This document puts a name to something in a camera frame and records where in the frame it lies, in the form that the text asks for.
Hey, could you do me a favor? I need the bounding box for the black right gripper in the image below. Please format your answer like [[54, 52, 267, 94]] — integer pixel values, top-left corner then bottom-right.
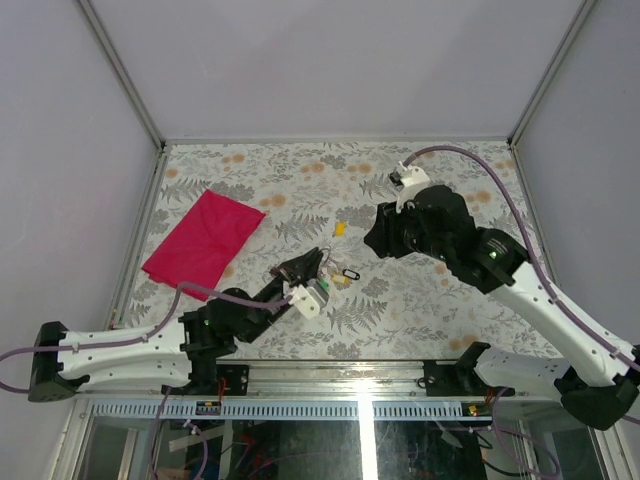
[[362, 195, 451, 262]]

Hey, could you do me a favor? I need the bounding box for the large silver keyring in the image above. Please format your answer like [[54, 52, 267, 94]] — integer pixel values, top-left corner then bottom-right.
[[318, 246, 341, 273]]

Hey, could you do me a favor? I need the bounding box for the black key tag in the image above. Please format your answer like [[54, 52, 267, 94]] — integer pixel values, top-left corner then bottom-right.
[[342, 269, 360, 281]]

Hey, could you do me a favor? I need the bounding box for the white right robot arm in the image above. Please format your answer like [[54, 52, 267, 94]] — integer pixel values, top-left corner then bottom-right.
[[364, 185, 639, 430]]

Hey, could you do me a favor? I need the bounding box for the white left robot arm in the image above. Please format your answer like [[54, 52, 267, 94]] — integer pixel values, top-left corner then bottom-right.
[[27, 247, 329, 403]]

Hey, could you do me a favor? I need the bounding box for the yellow key tag with label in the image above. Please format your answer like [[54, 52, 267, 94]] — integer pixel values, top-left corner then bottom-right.
[[331, 274, 350, 285]]

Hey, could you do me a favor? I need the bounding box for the small yellow key tag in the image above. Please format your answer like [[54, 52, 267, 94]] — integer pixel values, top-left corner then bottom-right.
[[334, 222, 346, 237]]

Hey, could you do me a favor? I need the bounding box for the floral table mat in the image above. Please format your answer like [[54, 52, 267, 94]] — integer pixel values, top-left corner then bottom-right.
[[138, 142, 556, 360]]

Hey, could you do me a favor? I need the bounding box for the red cloth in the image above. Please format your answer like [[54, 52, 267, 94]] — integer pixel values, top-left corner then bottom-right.
[[142, 190, 265, 289]]

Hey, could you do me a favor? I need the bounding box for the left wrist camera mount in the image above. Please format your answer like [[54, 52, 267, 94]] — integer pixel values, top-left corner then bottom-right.
[[285, 279, 329, 319]]

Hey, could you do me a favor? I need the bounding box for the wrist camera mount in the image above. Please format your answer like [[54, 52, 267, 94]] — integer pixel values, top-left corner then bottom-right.
[[389, 162, 431, 214], [285, 279, 329, 319]]

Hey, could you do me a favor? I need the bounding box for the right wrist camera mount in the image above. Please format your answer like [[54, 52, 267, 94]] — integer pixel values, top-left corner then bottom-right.
[[389, 162, 431, 214]]

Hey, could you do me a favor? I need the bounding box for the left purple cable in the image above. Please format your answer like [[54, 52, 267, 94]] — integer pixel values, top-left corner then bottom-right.
[[0, 281, 296, 396]]

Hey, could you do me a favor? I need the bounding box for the purple cable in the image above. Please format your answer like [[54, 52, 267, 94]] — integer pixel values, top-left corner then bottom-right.
[[0, 281, 296, 396], [402, 145, 640, 426]]

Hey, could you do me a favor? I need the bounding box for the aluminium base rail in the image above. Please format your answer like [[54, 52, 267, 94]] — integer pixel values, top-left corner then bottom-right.
[[74, 357, 614, 401]]

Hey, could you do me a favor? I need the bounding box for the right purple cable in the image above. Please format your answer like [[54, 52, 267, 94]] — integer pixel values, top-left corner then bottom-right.
[[402, 145, 640, 426]]

